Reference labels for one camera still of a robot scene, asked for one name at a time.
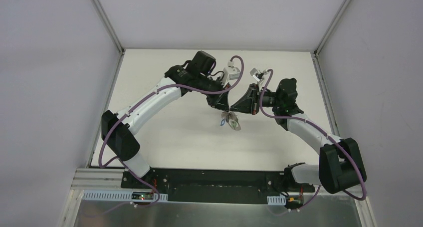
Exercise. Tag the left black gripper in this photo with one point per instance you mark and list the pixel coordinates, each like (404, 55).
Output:
(224, 92)

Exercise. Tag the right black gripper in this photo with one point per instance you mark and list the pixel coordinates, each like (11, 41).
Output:
(254, 99)

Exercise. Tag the keyring with coloured key tags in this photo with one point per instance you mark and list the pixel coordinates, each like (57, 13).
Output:
(231, 119)

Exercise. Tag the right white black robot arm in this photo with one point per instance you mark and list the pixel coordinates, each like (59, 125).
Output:
(340, 162)

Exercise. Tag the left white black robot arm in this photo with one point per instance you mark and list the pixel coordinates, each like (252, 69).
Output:
(118, 129)

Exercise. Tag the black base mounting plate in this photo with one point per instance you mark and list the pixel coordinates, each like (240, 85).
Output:
(217, 186)

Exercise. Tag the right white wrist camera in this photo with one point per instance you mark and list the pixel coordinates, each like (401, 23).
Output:
(258, 75)

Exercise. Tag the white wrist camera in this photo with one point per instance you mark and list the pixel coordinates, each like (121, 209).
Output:
(230, 73)
(258, 75)

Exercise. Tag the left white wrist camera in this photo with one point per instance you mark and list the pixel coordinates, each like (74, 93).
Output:
(230, 73)

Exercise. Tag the right white cable duct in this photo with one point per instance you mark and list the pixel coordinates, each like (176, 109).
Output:
(279, 200)

